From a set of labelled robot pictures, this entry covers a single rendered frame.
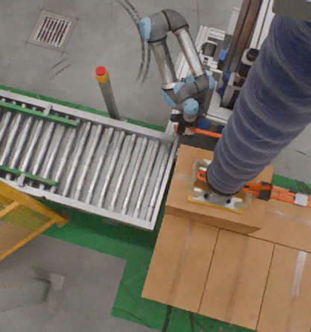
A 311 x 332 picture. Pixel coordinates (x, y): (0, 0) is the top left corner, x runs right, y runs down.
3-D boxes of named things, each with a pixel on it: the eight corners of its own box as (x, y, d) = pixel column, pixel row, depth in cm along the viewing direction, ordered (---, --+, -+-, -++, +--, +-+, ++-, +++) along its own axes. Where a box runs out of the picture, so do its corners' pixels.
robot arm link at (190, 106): (194, 94, 210) (201, 108, 208) (192, 102, 221) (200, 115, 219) (181, 100, 210) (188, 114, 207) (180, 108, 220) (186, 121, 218)
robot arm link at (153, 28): (192, 101, 235) (166, 11, 205) (169, 112, 234) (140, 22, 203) (185, 95, 245) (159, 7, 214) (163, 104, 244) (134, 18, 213)
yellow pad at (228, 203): (186, 201, 245) (187, 199, 240) (191, 184, 248) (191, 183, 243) (241, 214, 243) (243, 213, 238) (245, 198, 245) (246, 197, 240)
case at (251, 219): (164, 213, 284) (165, 204, 245) (178, 160, 294) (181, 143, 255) (248, 234, 279) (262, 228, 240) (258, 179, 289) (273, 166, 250)
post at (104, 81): (112, 127, 359) (95, 76, 262) (115, 121, 360) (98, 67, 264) (119, 130, 358) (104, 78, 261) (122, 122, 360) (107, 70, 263)
